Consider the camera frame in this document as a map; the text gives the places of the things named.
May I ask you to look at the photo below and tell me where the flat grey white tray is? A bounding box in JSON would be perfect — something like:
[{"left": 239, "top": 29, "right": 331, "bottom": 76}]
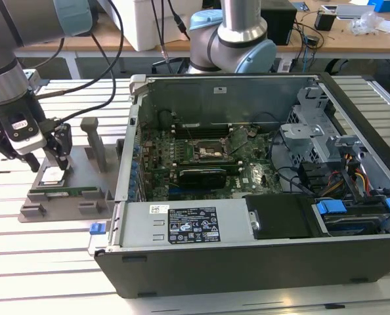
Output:
[{"left": 334, "top": 3, "right": 376, "bottom": 20}]

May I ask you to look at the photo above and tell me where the clear plastic bag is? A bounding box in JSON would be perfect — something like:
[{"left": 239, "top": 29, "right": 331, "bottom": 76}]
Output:
[{"left": 351, "top": 11, "right": 385, "bottom": 36}]

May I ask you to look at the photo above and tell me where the wooden desk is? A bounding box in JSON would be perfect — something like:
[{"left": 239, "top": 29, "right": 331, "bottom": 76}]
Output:
[{"left": 14, "top": 0, "right": 390, "bottom": 62}]

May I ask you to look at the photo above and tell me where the grey parts rack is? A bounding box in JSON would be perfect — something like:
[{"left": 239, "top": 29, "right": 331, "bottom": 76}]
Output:
[{"left": 19, "top": 117, "right": 125, "bottom": 224}]

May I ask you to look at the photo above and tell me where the hard disk in blue carrier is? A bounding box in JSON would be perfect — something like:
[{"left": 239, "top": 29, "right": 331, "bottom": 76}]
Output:
[{"left": 311, "top": 196, "right": 390, "bottom": 237}]

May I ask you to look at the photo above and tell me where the black connector block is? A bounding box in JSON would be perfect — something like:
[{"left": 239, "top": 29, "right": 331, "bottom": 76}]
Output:
[{"left": 298, "top": 162, "right": 327, "bottom": 191}]

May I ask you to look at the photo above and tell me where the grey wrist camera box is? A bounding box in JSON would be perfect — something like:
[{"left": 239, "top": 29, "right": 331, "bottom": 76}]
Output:
[{"left": 0, "top": 110, "right": 49, "bottom": 156}]

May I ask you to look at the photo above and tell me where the black RAM slot row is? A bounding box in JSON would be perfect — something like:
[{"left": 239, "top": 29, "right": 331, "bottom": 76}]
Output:
[
  {"left": 173, "top": 123, "right": 234, "bottom": 138},
  {"left": 175, "top": 159, "right": 240, "bottom": 172}
]

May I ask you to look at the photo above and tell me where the large white box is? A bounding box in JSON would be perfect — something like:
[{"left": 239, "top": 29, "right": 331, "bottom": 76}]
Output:
[{"left": 131, "top": 0, "right": 222, "bottom": 52}]

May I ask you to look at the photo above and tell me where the black graphics card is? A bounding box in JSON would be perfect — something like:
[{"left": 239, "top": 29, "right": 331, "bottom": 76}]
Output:
[{"left": 177, "top": 167, "right": 228, "bottom": 190}]

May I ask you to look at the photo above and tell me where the black plastic shroud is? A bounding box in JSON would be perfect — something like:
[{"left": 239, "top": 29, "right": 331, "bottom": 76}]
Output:
[{"left": 242, "top": 193, "right": 330, "bottom": 240}]

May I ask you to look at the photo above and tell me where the silver CPU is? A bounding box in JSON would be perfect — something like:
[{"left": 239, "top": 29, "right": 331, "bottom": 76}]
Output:
[{"left": 41, "top": 166, "right": 66, "bottom": 184}]

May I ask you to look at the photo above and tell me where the CPU socket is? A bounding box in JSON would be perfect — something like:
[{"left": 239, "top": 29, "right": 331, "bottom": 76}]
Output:
[{"left": 190, "top": 137, "right": 235, "bottom": 163}]

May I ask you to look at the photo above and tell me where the black camera cable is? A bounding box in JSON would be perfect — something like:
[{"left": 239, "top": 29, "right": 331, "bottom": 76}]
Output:
[{"left": 30, "top": 0, "right": 125, "bottom": 127}]

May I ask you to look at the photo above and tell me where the tall black box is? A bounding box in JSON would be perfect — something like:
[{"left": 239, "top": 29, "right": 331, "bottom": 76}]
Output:
[{"left": 260, "top": 0, "right": 298, "bottom": 47}]

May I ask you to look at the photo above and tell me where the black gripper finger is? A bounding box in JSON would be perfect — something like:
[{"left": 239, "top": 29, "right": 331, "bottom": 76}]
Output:
[
  {"left": 0, "top": 131, "right": 40, "bottom": 173},
  {"left": 49, "top": 123, "right": 73, "bottom": 171}
]

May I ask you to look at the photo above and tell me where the metal socket cover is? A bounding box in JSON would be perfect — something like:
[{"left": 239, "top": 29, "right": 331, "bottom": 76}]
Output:
[{"left": 223, "top": 126, "right": 250, "bottom": 154}]

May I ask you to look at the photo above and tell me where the metal drive cage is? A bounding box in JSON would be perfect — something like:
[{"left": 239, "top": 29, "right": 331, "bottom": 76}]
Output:
[{"left": 278, "top": 87, "right": 363, "bottom": 165}]

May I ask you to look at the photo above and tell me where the light grey case handle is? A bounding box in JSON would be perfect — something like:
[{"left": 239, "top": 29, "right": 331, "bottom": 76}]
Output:
[{"left": 129, "top": 73, "right": 150, "bottom": 96}]

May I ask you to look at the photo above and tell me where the green RAM stick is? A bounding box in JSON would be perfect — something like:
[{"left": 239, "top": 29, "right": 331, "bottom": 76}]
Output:
[{"left": 29, "top": 186, "right": 99, "bottom": 195}]

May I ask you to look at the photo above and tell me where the small black cube box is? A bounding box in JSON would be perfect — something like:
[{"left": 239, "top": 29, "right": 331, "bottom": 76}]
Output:
[{"left": 314, "top": 9, "right": 337, "bottom": 32}]

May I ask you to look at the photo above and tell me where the coloured wire bundle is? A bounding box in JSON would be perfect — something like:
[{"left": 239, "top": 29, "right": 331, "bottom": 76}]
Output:
[{"left": 326, "top": 154, "right": 370, "bottom": 194}]

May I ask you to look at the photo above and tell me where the green motherboard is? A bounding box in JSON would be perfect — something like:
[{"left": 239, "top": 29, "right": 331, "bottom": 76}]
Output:
[{"left": 137, "top": 126, "right": 283, "bottom": 201}]

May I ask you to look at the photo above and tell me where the silver power supply unit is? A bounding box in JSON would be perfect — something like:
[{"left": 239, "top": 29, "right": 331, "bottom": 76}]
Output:
[{"left": 119, "top": 200, "right": 253, "bottom": 247}]

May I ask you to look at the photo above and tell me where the black open PC case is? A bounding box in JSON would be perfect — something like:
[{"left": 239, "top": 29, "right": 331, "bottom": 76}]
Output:
[{"left": 88, "top": 72, "right": 390, "bottom": 299}]

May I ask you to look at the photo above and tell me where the white power strip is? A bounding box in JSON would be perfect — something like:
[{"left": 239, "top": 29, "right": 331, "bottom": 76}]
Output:
[{"left": 272, "top": 58, "right": 293, "bottom": 73}]

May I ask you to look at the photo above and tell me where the blue cardboard box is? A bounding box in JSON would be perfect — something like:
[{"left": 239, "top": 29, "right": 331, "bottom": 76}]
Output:
[{"left": 367, "top": 0, "right": 390, "bottom": 13}]

